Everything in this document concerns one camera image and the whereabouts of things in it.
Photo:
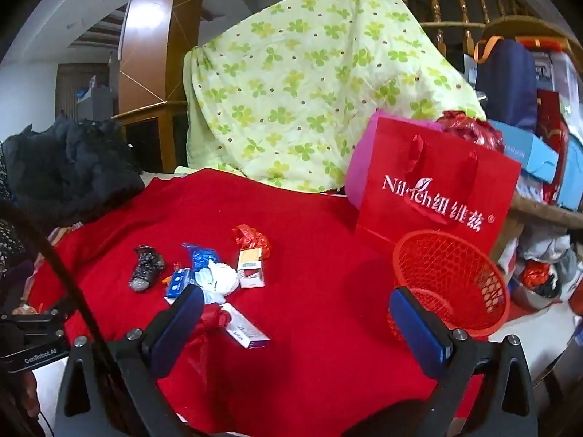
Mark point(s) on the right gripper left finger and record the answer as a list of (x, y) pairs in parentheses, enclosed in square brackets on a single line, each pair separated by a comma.
[(110, 388)]

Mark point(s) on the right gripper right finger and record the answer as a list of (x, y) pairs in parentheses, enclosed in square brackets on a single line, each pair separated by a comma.
[(504, 405)]

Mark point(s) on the red wrapper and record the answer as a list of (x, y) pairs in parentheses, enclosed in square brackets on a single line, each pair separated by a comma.
[(213, 320)]

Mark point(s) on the blue white small box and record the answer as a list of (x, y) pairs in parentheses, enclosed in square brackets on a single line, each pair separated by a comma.
[(176, 283)]

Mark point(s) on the black plastic trash bag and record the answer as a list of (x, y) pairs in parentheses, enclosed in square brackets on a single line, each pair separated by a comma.
[(150, 264)]

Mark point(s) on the white purple long box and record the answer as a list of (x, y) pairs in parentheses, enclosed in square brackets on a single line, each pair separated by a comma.
[(242, 330)]

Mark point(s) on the white tissue wad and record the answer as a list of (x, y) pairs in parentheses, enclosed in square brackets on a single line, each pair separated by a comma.
[(218, 280)]

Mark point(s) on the blue plastic trash bag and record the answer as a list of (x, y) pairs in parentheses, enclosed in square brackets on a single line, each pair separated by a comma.
[(200, 257)]

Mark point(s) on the red white cigarette box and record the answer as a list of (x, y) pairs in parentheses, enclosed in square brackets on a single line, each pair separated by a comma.
[(250, 268)]

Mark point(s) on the red plastic trash bag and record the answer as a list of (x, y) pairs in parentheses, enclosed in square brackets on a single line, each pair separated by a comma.
[(247, 237)]

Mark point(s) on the metal basin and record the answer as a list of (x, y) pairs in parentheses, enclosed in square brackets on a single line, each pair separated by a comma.
[(528, 299)]

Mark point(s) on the red plastic mesh basket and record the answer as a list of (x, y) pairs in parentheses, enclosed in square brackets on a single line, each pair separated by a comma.
[(453, 279)]

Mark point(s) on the red plastic bag on floor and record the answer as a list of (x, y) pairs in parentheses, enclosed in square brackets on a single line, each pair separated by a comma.
[(535, 274)]

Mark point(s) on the black jacket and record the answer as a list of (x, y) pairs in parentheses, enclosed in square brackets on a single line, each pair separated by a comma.
[(73, 172)]

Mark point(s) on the wooden shelf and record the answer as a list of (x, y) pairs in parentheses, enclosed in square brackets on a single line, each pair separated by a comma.
[(524, 211)]

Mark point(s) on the red blanket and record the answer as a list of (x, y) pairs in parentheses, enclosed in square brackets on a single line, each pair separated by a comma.
[(331, 359)]

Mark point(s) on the red Nilrich paper bag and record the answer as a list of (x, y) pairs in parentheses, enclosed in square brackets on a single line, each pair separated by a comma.
[(423, 179)]

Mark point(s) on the light blue shoe box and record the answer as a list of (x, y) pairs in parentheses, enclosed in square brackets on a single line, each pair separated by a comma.
[(535, 156)]

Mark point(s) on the crumpled red foil bag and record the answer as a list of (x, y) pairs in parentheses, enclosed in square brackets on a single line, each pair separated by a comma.
[(471, 129)]

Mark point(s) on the red gift box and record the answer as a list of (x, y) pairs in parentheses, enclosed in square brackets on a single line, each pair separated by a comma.
[(553, 130)]

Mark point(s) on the navy blue bag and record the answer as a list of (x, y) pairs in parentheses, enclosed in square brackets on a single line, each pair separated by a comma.
[(506, 74)]

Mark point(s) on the green clover quilt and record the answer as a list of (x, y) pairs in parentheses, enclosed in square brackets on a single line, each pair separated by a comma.
[(284, 96)]

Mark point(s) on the wooden headboard cabinet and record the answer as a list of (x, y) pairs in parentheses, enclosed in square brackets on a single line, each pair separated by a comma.
[(156, 37)]

